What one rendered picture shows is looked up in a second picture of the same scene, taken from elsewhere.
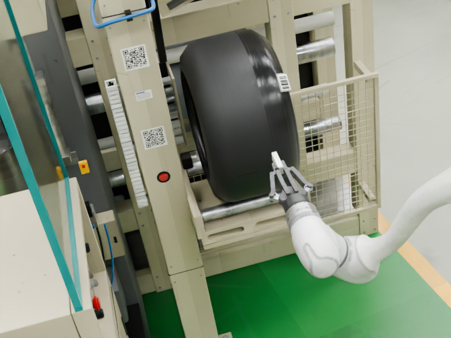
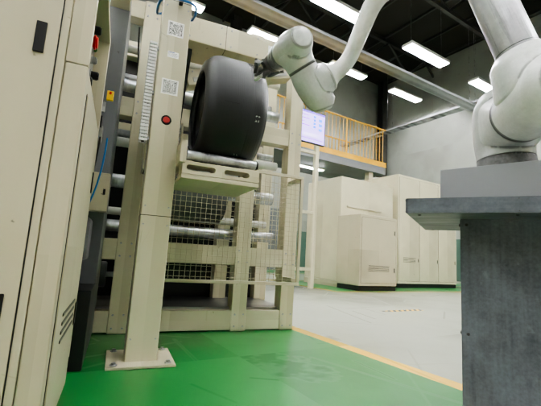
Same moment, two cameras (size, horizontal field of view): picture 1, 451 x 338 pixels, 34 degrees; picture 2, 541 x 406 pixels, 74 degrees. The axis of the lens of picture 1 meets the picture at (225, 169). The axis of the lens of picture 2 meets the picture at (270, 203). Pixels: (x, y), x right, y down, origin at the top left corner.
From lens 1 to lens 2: 2.05 m
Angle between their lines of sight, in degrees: 46
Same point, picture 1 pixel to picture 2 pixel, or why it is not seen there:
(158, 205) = (154, 142)
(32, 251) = not seen: outside the picture
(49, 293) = not seen: outside the picture
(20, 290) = not seen: outside the picture
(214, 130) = (216, 68)
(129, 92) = (164, 47)
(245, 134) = (236, 75)
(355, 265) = (321, 68)
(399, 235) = (357, 35)
